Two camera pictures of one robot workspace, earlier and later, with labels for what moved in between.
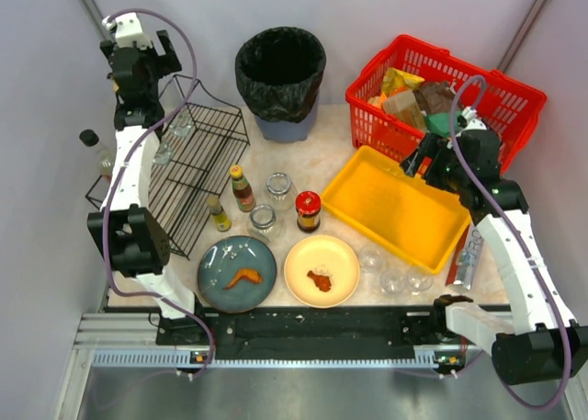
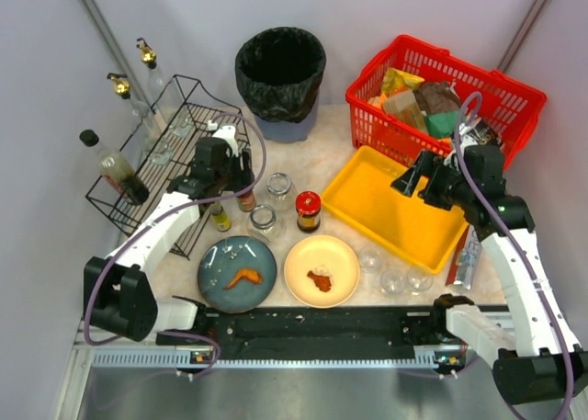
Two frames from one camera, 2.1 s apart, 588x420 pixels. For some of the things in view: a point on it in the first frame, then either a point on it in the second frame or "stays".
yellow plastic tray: [418, 222] stays
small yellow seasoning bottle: [221, 221] stays
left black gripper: [162, 52] -> [243, 176]
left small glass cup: [372, 259] stays
